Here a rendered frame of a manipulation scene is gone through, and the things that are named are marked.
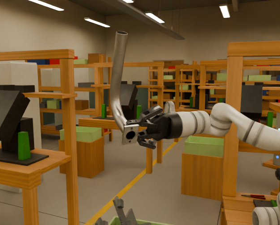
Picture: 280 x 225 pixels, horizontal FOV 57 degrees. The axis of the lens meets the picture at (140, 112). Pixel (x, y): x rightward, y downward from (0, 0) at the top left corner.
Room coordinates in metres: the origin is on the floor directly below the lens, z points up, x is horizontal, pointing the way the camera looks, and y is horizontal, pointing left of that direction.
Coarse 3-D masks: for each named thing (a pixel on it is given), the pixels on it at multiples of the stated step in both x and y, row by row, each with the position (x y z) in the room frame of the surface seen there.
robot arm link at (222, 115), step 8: (216, 104) 0.80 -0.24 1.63; (224, 104) 0.79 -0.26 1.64; (216, 112) 0.78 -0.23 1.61; (224, 112) 0.77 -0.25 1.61; (232, 112) 0.77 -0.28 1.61; (216, 120) 0.78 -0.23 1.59; (224, 120) 0.77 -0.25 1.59; (232, 120) 0.76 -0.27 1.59; (240, 120) 0.75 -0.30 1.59; (248, 120) 0.76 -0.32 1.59; (224, 128) 0.78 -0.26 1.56; (240, 128) 0.75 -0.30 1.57; (248, 128) 0.74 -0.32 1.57; (240, 136) 0.75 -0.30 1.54
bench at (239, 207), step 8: (240, 192) 1.79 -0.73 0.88; (224, 200) 1.67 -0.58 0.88; (232, 200) 1.67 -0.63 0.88; (240, 200) 1.67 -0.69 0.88; (248, 200) 1.67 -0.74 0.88; (224, 208) 1.57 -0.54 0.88; (232, 208) 1.56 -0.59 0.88; (240, 208) 1.56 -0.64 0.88; (248, 208) 1.56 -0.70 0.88; (224, 216) 1.74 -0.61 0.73; (232, 216) 1.47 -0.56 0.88; (240, 216) 1.47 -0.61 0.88; (248, 216) 1.47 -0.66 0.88; (224, 224) 1.74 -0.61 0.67; (232, 224) 1.39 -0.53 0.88; (240, 224) 1.39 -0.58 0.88; (248, 224) 1.39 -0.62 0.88
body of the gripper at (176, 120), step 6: (168, 114) 0.71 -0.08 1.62; (174, 114) 0.72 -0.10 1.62; (150, 120) 0.70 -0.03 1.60; (156, 120) 0.69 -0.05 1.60; (162, 120) 0.70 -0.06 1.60; (168, 120) 0.71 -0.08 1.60; (174, 120) 0.70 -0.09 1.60; (180, 120) 0.71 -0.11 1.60; (168, 126) 0.71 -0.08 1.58; (174, 126) 0.69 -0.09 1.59; (180, 126) 0.70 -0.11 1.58; (150, 132) 0.70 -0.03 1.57; (156, 132) 0.70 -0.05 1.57; (162, 132) 0.71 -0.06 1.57; (168, 132) 0.71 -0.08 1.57; (174, 132) 0.69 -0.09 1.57; (180, 132) 0.70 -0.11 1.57; (156, 138) 0.71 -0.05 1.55; (162, 138) 0.72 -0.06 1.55; (168, 138) 0.71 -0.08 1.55
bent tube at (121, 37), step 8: (120, 32) 0.70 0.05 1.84; (120, 40) 0.68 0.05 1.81; (120, 48) 0.69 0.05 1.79; (120, 56) 0.70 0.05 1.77; (112, 64) 0.72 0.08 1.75; (120, 64) 0.71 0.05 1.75; (112, 72) 0.73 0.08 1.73; (120, 72) 0.72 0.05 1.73; (112, 80) 0.73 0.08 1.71; (120, 80) 0.74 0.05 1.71; (112, 88) 0.74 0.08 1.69; (112, 96) 0.74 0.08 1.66; (112, 104) 0.74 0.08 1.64; (120, 104) 0.75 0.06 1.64; (112, 112) 0.74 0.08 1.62; (120, 112) 0.73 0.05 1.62; (120, 120) 0.70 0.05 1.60; (120, 128) 0.68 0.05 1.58; (128, 128) 0.64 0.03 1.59; (136, 128) 0.65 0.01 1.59; (128, 136) 0.67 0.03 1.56; (136, 136) 0.66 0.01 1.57
